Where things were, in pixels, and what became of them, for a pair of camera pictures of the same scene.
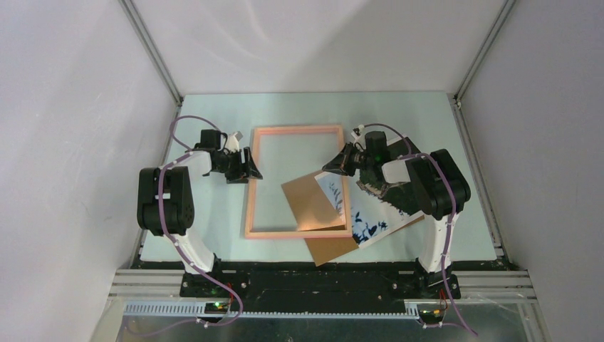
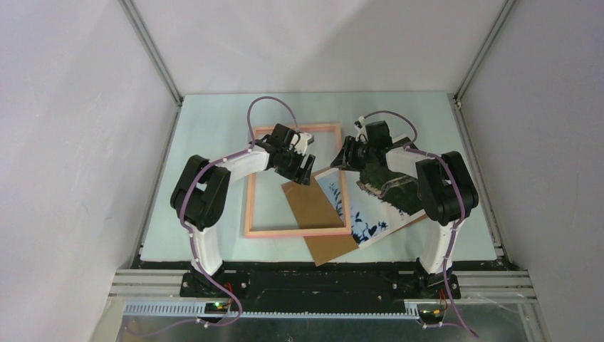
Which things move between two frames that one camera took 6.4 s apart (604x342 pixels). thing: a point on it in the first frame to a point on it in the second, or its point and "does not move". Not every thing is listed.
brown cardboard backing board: (311, 208) does not move
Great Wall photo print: (378, 208) does not move
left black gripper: (249, 166) to (300, 175)
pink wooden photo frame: (257, 131) does not move
